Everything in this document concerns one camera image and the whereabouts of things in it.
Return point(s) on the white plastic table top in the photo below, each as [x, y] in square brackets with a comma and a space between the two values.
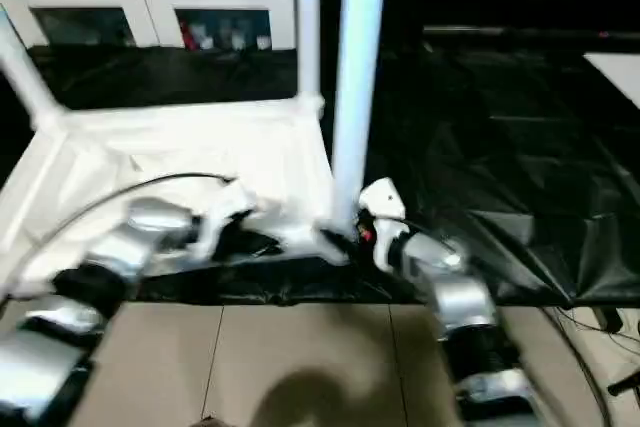
[175, 137]

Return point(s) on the white plastic table leg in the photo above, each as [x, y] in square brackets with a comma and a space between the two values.
[307, 22]
[355, 72]
[25, 72]

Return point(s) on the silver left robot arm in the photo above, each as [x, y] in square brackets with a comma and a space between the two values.
[140, 227]

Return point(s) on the black cloth mat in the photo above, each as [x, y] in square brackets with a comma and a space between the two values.
[500, 147]

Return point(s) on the dark round robot part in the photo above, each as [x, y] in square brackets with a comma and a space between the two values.
[210, 422]

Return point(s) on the white flat board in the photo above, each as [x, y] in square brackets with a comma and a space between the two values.
[620, 77]

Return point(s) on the black floor stand base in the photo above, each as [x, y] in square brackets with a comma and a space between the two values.
[625, 384]

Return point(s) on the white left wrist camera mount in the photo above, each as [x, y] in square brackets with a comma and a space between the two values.
[225, 207]

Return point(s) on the dark metal rail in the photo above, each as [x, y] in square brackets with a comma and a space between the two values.
[530, 33]

